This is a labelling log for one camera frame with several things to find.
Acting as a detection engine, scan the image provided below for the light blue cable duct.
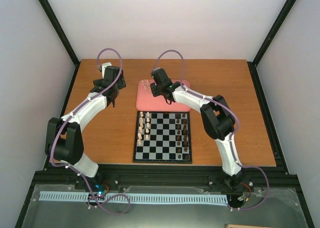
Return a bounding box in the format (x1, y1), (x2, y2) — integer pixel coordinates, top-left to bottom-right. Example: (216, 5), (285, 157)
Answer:
(38, 191), (228, 206)

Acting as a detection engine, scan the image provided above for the black aluminium frame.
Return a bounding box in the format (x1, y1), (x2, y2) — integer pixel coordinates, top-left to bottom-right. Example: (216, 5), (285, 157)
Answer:
(16, 0), (314, 227)

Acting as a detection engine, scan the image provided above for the clear acrylic sheet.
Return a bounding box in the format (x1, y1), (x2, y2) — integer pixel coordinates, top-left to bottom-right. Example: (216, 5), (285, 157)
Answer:
(22, 185), (307, 227)

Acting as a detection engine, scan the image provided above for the brown chess pieces back row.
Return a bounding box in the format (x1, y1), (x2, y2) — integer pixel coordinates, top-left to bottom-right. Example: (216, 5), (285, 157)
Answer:
(182, 113), (189, 153)

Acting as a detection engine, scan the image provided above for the purple cable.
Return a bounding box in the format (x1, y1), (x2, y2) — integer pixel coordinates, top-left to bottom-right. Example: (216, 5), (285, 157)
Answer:
(152, 50), (270, 211)
(49, 47), (131, 216)

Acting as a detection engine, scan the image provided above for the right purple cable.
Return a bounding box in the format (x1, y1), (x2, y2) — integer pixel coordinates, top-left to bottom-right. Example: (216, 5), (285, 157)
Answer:
(152, 50), (270, 211)

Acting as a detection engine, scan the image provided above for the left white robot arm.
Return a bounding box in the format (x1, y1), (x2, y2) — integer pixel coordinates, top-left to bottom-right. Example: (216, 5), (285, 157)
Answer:
(45, 63), (126, 189)

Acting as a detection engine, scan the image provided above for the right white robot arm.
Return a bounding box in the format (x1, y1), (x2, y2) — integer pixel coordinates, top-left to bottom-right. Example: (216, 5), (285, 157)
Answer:
(150, 68), (243, 190)

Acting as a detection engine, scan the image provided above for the black white chess board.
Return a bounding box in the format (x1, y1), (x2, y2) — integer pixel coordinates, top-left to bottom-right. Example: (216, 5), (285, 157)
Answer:
(132, 111), (193, 164)

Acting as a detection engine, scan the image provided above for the pink plastic tray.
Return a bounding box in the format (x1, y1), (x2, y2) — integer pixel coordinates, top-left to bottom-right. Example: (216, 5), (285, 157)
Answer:
(136, 79), (190, 112)

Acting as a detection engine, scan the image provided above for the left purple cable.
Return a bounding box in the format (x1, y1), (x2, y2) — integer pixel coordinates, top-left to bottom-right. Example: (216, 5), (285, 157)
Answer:
(49, 47), (131, 216)

